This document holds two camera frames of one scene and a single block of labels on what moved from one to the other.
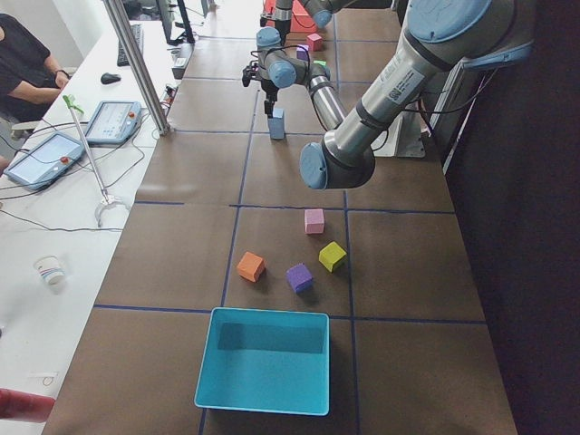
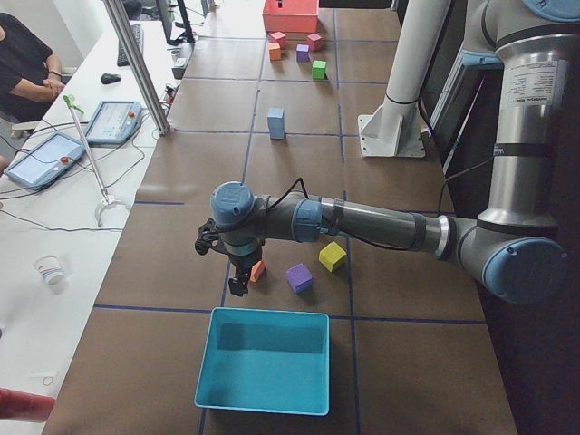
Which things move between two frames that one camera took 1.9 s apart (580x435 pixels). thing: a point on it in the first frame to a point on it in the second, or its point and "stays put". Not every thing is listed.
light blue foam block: [277, 112] stays put
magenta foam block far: [314, 42] stays put
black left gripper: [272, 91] to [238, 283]
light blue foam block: [276, 129] stays put
